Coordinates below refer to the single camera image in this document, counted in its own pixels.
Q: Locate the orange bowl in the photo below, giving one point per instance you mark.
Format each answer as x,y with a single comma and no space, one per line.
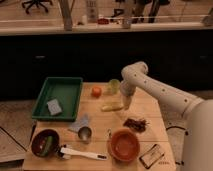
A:
123,145

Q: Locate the dark brown dried bunch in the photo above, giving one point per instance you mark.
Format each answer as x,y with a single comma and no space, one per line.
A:
136,125

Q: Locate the yellow banana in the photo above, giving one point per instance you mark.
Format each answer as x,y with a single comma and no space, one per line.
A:
108,108

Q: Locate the green translucent cup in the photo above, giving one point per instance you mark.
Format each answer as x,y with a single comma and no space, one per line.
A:
113,86

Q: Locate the grey blue sponge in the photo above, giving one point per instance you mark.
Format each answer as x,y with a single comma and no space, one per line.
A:
54,107

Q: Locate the black rectangular box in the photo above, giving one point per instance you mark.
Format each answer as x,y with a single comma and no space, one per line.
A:
151,156

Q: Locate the dark red bowl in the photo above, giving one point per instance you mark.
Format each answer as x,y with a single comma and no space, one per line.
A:
37,141

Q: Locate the black office chair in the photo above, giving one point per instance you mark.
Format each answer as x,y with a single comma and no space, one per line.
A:
38,3

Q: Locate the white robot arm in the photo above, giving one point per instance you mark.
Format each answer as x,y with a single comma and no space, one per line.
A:
198,143

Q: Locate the red object on shelf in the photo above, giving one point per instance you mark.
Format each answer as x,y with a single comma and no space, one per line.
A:
103,21

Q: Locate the green cucumber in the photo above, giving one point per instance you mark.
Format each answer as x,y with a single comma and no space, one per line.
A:
45,146

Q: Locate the green plastic tray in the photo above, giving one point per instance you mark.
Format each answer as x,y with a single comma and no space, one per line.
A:
66,91

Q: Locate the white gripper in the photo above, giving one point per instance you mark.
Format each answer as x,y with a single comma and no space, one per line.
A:
126,100

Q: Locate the white handled brush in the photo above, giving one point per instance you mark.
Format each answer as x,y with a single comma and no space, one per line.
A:
64,150

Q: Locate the grey blue cloth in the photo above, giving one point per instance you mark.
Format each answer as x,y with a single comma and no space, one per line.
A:
79,123

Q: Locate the small metal cup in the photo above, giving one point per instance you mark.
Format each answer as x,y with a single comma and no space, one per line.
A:
85,134

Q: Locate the orange tomato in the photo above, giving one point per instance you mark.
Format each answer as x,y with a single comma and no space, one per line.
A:
96,92

